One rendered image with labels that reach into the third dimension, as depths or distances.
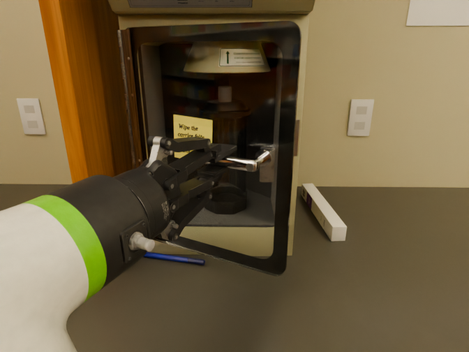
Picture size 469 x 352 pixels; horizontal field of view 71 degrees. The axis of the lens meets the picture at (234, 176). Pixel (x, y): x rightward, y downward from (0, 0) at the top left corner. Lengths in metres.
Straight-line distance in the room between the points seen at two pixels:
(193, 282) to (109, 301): 0.15
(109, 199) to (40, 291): 0.09
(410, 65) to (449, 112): 0.20
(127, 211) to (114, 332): 0.34
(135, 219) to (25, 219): 0.08
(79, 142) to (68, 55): 0.13
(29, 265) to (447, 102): 1.16
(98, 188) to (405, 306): 0.55
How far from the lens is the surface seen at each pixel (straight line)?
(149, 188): 0.33
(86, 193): 0.29
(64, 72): 0.58
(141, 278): 0.69
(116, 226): 0.28
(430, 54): 1.17
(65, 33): 0.58
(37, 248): 0.25
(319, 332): 0.59
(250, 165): 0.46
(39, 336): 0.25
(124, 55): 0.62
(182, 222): 0.41
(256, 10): 0.58
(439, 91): 1.20
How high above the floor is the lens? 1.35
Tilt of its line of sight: 21 degrees down
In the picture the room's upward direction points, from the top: straight up
